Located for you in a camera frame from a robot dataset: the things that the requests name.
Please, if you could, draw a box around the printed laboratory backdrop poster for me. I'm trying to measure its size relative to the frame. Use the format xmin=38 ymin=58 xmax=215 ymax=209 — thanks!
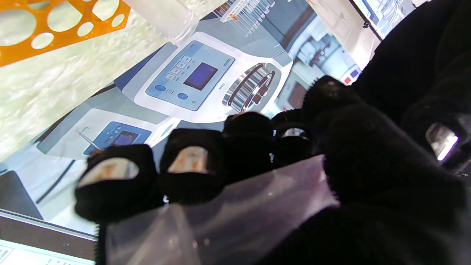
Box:
xmin=0 ymin=0 xmax=372 ymax=265
xmin=350 ymin=0 xmax=418 ymax=39

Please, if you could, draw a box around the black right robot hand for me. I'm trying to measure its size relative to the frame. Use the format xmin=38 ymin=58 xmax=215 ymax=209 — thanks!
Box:
xmin=75 ymin=105 xmax=471 ymax=265

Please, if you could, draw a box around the orange plastic test tube rack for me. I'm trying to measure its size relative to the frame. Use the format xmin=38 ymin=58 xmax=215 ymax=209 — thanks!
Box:
xmin=0 ymin=0 xmax=132 ymax=67

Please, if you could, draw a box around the clear plastic test tube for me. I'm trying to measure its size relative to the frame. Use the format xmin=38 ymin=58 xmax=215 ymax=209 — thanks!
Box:
xmin=123 ymin=0 xmax=200 ymax=42
xmin=105 ymin=155 xmax=340 ymax=265

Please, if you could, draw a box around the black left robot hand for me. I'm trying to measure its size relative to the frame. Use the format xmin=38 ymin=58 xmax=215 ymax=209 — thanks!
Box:
xmin=305 ymin=0 xmax=471 ymax=173

